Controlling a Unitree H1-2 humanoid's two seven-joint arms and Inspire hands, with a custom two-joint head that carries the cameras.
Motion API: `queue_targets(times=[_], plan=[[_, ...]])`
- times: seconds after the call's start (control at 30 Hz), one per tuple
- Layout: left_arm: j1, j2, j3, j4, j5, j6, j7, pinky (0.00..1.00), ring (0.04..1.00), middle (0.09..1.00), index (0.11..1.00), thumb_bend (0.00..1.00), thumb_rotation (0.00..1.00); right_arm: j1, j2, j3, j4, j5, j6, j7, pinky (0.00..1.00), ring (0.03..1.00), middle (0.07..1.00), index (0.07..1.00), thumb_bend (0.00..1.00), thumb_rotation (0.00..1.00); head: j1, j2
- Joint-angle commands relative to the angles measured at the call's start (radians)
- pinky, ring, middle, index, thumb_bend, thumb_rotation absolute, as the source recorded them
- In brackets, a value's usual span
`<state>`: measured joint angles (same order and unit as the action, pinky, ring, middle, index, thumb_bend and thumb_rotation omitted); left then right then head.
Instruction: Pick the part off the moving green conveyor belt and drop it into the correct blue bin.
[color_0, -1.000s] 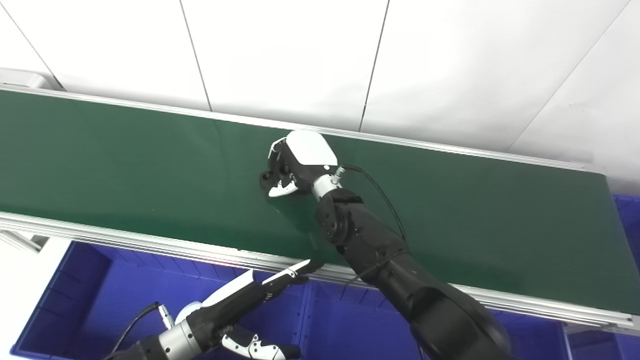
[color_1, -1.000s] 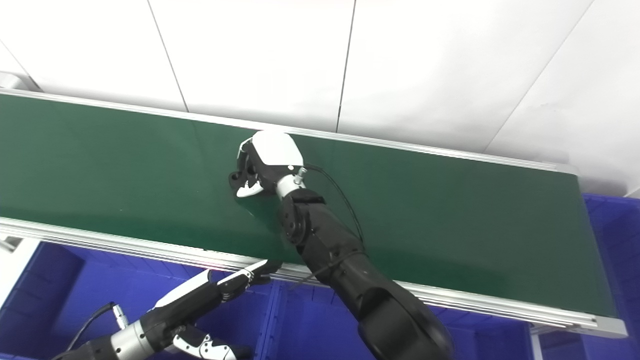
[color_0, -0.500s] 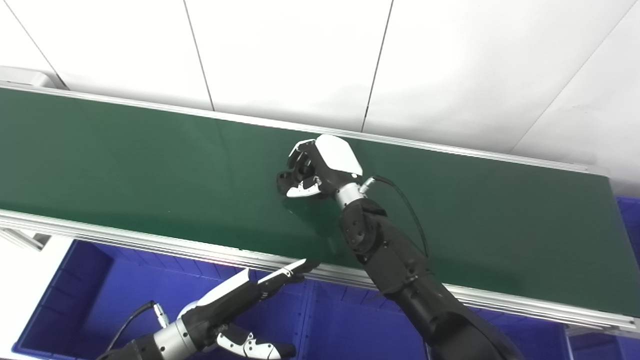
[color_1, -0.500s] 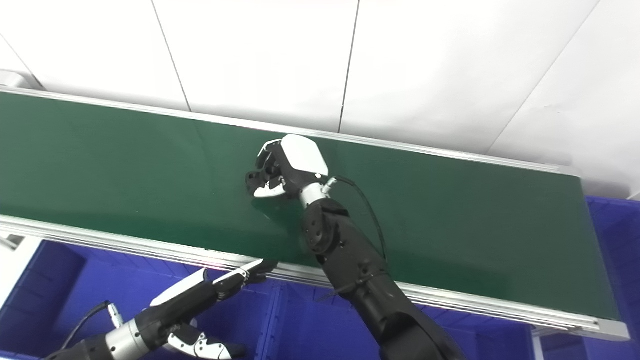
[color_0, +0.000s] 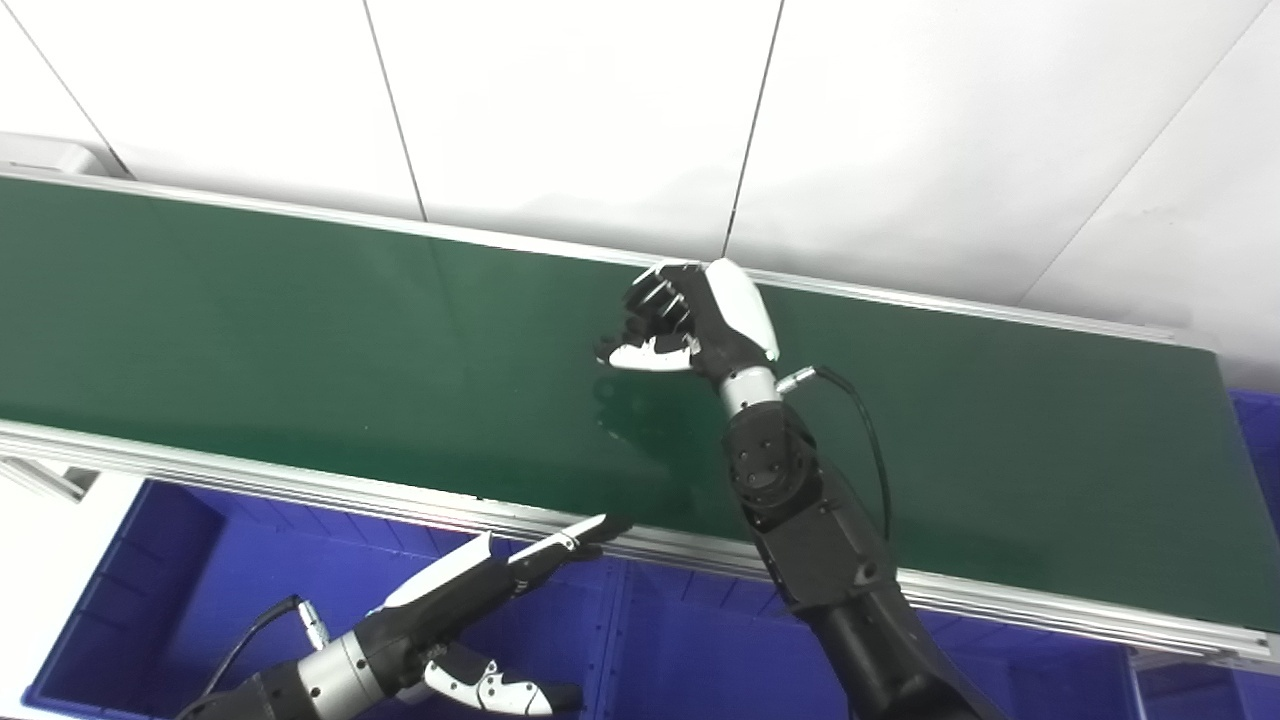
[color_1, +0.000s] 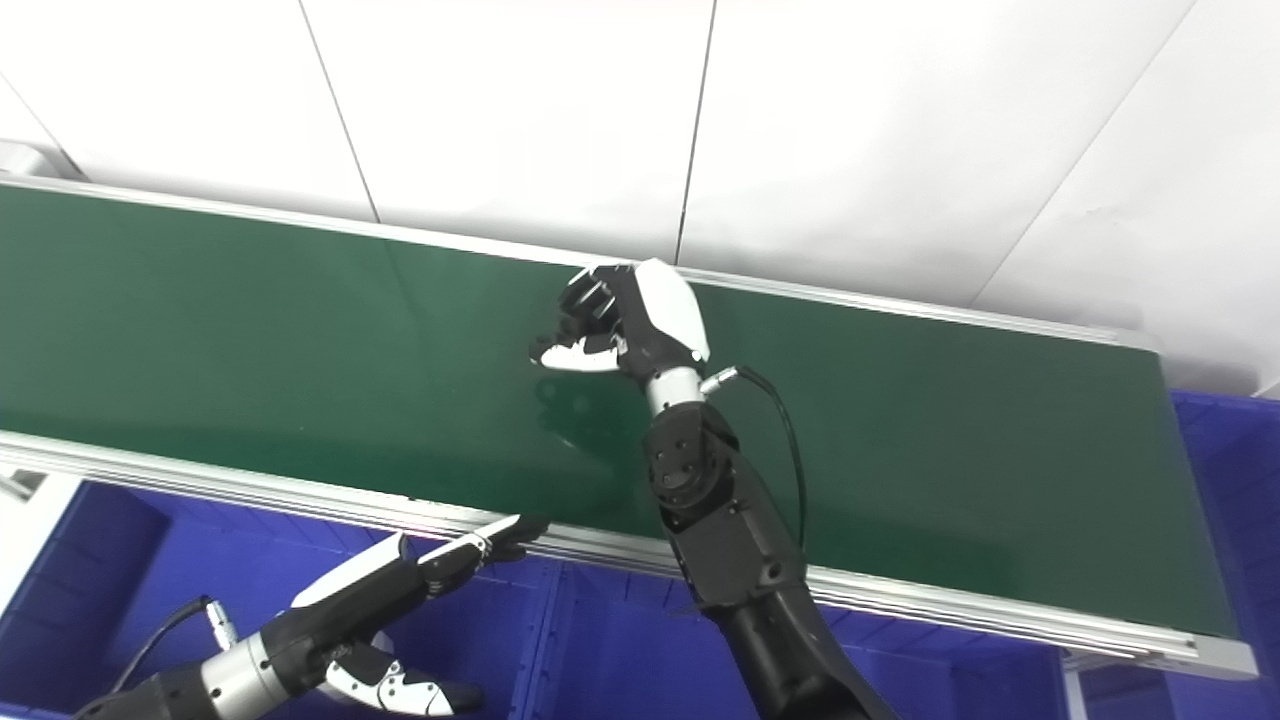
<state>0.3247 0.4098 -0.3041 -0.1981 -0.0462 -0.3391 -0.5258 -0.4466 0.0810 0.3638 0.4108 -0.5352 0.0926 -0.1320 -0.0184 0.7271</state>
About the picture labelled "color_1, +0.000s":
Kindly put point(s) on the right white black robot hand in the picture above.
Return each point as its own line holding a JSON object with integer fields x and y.
{"x": 665, "y": 310}

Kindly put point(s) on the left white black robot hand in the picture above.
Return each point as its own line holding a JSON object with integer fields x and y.
{"x": 345, "y": 610}

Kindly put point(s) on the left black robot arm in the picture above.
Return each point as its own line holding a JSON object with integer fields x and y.
{"x": 170, "y": 700}

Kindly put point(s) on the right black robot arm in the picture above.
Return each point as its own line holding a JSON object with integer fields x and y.
{"x": 730, "y": 520}

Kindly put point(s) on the green conveyor belt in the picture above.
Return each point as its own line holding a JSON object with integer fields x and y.
{"x": 300, "y": 350}
{"x": 1000, "y": 618}

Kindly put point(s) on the large blue plastic bin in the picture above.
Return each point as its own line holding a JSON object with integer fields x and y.
{"x": 1235, "y": 500}

